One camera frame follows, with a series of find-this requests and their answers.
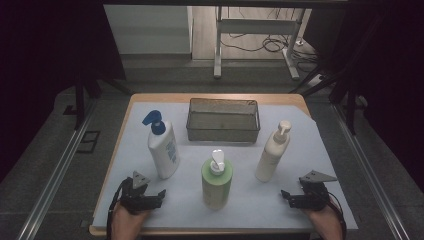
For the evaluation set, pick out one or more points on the white table sheet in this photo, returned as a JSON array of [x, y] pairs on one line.
[[250, 186]]

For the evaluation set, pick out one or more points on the dark curtain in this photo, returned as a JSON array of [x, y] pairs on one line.
[[393, 66], [33, 66]]

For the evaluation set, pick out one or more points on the white metal desk frame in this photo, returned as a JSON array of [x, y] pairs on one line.
[[256, 26]]

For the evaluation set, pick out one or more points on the aluminium floor rail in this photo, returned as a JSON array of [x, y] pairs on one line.
[[50, 186], [370, 180]]

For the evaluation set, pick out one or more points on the white cabinet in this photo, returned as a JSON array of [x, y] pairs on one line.
[[150, 30]]

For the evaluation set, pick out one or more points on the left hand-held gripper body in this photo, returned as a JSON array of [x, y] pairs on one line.
[[133, 196]]

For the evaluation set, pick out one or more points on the black stand legs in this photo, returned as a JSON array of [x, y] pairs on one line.
[[79, 100], [350, 110]]

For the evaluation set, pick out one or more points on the grey metal mesh basket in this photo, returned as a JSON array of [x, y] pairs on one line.
[[221, 135]]

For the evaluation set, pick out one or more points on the cream pump bottle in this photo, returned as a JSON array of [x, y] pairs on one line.
[[270, 160]]

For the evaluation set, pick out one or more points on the white bottle with blue pump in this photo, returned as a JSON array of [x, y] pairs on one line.
[[163, 156]]

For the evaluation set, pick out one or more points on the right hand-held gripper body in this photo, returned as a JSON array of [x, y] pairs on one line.
[[315, 196]]

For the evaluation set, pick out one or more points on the person's right hand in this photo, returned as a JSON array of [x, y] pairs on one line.
[[328, 223]]

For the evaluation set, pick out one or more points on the green bottle with white pump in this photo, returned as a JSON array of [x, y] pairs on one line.
[[216, 186]]

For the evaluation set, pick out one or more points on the person's left hand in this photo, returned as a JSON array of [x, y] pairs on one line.
[[125, 225]]

